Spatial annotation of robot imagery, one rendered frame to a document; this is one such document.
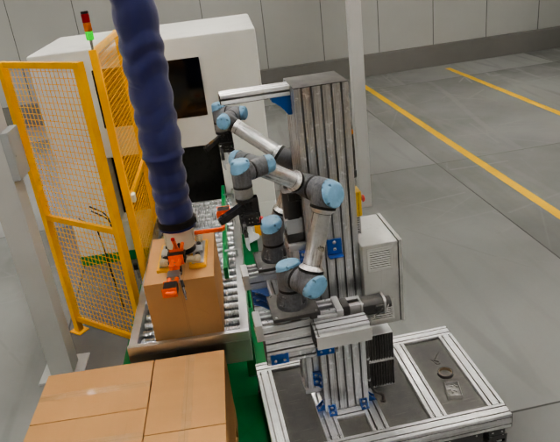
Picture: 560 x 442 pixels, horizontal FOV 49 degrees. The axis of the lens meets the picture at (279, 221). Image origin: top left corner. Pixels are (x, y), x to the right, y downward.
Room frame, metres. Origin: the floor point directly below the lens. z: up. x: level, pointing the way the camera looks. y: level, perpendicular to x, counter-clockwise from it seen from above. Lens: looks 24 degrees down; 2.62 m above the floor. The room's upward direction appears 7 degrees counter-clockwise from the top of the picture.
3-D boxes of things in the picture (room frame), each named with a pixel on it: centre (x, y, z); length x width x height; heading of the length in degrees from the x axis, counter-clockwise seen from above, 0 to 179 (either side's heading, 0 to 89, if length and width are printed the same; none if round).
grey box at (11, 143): (3.68, 1.55, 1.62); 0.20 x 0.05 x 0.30; 3
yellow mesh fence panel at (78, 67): (3.95, 1.37, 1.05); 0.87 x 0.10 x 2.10; 55
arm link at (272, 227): (3.02, 0.04, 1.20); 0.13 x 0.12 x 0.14; 157
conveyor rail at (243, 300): (4.16, 0.33, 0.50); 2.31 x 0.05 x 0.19; 3
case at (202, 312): (3.34, 0.62, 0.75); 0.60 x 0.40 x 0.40; 3
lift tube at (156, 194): (3.33, 0.60, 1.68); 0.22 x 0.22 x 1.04
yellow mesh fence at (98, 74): (4.73, 1.10, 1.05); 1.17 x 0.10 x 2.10; 3
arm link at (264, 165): (2.32, 0.06, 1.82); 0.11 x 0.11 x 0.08; 37
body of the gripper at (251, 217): (2.25, 0.12, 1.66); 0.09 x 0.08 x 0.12; 97
